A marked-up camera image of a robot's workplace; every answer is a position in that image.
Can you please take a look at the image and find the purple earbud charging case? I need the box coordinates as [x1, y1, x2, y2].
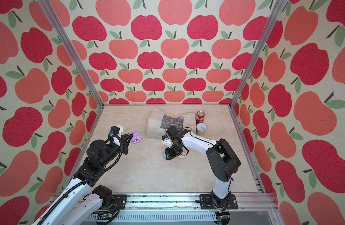
[129, 130, 142, 144]

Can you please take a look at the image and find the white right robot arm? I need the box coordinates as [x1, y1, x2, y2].
[161, 126, 241, 210]

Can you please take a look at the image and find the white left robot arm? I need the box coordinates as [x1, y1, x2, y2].
[34, 132, 133, 225]

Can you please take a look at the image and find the yellow can white lid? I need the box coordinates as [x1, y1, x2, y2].
[196, 123, 207, 136]

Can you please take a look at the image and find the red cola can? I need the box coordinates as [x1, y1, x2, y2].
[196, 111, 205, 125]

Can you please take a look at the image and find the black corrugated cable conduit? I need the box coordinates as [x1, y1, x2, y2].
[36, 134, 124, 225]

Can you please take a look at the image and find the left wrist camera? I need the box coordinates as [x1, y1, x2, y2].
[108, 126, 123, 141]

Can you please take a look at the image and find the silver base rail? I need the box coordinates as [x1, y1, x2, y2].
[48, 192, 278, 225]

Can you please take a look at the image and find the left aluminium frame post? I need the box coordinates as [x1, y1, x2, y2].
[38, 0, 105, 109]

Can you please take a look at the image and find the aluminium frame post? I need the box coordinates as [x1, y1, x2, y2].
[229, 1, 287, 110]
[38, 0, 105, 109]

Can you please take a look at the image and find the right aluminium frame post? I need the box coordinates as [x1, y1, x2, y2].
[229, 1, 287, 110]

